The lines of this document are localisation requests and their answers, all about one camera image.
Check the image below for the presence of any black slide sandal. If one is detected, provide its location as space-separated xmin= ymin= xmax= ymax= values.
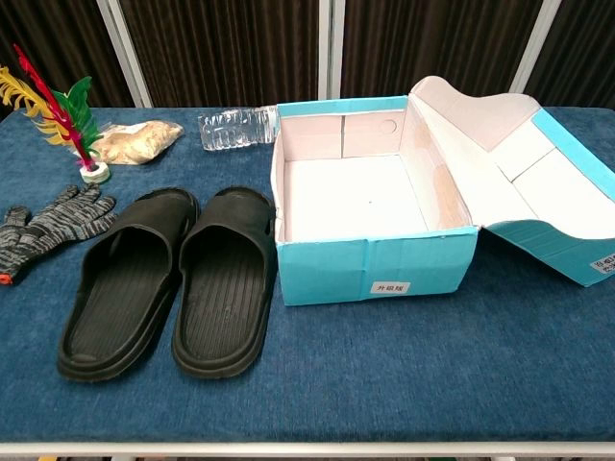
xmin=56 ymin=186 xmax=201 ymax=384
xmin=171 ymin=185 xmax=278 ymax=380

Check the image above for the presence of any light blue cardboard shoe box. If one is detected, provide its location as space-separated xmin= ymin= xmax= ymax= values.
xmin=270 ymin=75 xmax=615 ymax=307

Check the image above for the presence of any clear plastic water bottle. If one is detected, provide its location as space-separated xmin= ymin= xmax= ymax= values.
xmin=197 ymin=106 xmax=280 ymax=153

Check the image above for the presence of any blue felt table cover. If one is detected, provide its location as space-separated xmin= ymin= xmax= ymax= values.
xmin=0 ymin=103 xmax=615 ymax=446

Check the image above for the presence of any clear bag of beige snacks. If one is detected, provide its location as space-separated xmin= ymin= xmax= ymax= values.
xmin=90 ymin=119 xmax=185 ymax=166

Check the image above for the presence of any colourful feather shuttlecock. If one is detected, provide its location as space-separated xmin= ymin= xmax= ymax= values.
xmin=0 ymin=43 xmax=111 ymax=183

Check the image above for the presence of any grey knitted work glove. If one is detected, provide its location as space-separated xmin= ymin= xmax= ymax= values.
xmin=0 ymin=183 xmax=118 ymax=288

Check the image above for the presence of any dark partition screen white frame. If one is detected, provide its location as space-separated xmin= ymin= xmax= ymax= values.
xmin=319 ymin=0 xmax=563 ymax=105
xmin=511 ymin=0 xmax=615 ymax=109
xmin=0 ymin=0 xmax=153 ymax=121
xmin=95 ymin=0 xmax=332 ymax=109

